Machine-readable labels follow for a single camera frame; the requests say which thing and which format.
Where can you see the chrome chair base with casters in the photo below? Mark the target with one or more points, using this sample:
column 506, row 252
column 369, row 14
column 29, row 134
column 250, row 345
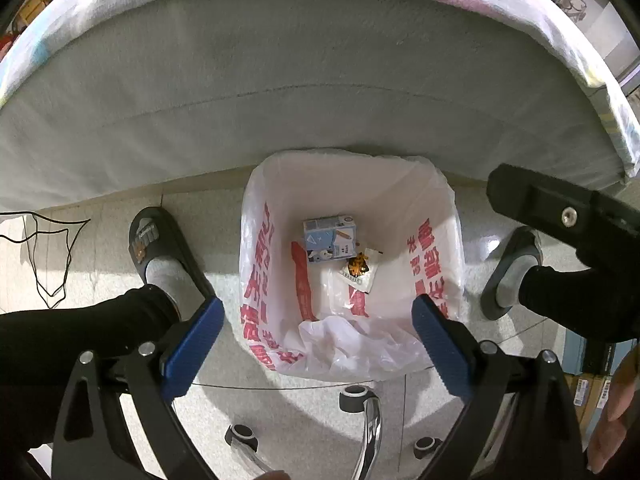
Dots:
column 370, row 435

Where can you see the bin with white plastic bag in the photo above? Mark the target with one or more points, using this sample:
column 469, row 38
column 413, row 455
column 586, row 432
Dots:
column 380, row 200

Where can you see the person's leg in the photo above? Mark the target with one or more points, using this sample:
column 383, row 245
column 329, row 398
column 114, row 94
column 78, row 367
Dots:
column 575, row 300
column 75, row 325

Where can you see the white snack wrapper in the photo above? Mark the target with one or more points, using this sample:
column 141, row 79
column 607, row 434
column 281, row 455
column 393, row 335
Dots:
column 360, row 272

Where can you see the person's right hand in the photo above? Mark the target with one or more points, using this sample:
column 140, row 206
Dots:
column 620, row 410

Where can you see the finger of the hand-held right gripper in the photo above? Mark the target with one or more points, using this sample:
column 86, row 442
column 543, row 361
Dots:
column 540, row 200

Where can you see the grey mattress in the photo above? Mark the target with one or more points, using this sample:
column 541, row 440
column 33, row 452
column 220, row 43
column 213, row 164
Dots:
column 300, row 60

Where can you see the person's right leg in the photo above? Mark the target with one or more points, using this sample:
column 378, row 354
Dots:
column 575, row 300

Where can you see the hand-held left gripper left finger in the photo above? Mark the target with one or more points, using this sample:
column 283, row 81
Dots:
column 195, row 350

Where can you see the brown cardboard box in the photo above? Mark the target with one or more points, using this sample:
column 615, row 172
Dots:
column 590, row 400

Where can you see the dark slipper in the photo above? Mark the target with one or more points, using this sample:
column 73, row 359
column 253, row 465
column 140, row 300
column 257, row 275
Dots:
column 155, row 235
column 510, row 260

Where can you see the blue box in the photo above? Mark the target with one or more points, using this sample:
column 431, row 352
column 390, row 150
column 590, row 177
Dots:
column 575, row 355

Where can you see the blue milk carton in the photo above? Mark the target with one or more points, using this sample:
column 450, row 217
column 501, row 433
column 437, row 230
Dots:
column 327, row 237

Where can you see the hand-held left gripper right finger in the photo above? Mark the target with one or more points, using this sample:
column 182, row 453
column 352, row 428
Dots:
column 440, row 350

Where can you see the black box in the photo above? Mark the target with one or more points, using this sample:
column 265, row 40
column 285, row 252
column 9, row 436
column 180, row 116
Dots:
column 610, row 357

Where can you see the person's left leg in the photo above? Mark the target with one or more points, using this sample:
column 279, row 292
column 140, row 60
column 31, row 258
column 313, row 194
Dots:
column 75, row 325

